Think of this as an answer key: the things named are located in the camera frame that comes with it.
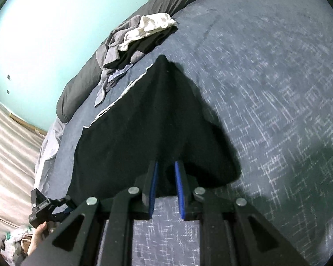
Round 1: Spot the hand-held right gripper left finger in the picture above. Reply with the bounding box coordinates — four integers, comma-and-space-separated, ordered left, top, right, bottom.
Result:
19, 161, 159, 266

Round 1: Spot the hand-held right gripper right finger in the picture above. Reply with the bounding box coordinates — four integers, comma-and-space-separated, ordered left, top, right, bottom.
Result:
174, 161, 313, 266

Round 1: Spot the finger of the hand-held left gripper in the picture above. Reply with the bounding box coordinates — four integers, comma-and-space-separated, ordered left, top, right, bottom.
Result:
55, 195, 76, 216

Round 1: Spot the black sweater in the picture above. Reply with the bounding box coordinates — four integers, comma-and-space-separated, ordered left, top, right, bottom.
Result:
67, 55, 242, 208

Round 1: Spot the person's left hand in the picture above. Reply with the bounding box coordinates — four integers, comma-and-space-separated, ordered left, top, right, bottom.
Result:
27, 222, 57, 257

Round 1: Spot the floor clutter pile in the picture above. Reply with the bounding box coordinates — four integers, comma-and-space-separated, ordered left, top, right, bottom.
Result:
1, 224, 35, 264

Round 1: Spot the white bed sheet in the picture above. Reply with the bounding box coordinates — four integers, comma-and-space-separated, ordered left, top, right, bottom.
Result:
33, 116, 65, 197

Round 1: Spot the dark grey long pillow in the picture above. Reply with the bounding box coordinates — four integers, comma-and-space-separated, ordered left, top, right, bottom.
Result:
57, 0, 236, 123

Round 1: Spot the blue striped garment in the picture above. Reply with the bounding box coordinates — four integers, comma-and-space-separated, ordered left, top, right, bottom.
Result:
107, 64, 134, 82

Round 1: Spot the black garment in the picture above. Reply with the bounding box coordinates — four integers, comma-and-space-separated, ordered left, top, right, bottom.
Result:
103, 25, 178, 70

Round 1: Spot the grey garment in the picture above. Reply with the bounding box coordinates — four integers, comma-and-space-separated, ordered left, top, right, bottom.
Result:
94, 15, 150, 108

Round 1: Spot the blue-grey bed blanket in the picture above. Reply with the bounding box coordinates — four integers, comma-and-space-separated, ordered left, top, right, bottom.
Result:
35, 0, 333, 266

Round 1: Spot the white garment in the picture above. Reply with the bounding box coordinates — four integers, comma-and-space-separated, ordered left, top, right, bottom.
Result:
119, 13, 178, 52

